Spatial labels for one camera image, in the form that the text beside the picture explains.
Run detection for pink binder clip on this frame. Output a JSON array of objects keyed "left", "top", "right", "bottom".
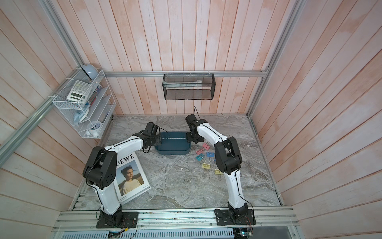
[
  {"left": 196, "top": 148, "right": 205, "bottom": 155},
  {"left": 203, "top": 142, "right": 210, "bottom": 150}
]

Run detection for teal storage tray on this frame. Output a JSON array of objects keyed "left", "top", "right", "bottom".
[{"left": 155, "top": 131, "right": 191, "bottom": 155}]

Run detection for yellow binder clip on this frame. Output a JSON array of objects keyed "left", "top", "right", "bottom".
[
  {"left": 202, "top": 163, "right": 211, "bottom": 169},
  {"left": 214, "top": 169, "right": 224, "bottom": 175}
]

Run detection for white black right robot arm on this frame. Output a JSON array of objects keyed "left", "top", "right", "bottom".
[{"left": 186, "top": 114, "right": 249, "bottom": 220}]

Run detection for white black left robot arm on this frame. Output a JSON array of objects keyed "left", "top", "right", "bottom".
[{"left": 83, "top": 122, "right": 160, "bottom": 225}]

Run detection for Loewe magazine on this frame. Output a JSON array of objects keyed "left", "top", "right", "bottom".
[{"left": 113, "top": 152, "right": 151, "bottom": 205}]

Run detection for papers in mesh basket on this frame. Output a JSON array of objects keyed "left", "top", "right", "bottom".
[{"left": 163, "top": 80, "right": 203, "bottom": 88}]

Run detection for white tape roll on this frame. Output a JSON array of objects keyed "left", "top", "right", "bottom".
[{"left": 87, "top": 121, "right": 102, "bottom": 137}]

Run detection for white calculator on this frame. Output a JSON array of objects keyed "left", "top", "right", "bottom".
[{"left": 67, "top": 80, "right": 92, "bottom": 104}]

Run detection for black mesh wall basket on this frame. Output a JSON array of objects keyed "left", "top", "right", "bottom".
[{"left": 162, "top": 73, "right": 216, "bottom": 101}]

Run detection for white wire wall shelf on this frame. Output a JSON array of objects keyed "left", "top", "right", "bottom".
[{"left": 53, "top": 68, "right": 116, "bottom": 139}]

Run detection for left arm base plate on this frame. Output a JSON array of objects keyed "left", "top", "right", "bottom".
[{"left": 96, "top": 211, "right": 139, "bottom": 229}]

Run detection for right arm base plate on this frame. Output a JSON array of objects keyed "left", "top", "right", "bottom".
[{"left": 214, "top": 209, "right": 256, "bottom": 226}]

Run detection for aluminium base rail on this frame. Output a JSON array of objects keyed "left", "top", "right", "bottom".
[{"left": 53, "top": 207, "right": 299, "bottom": 232}]

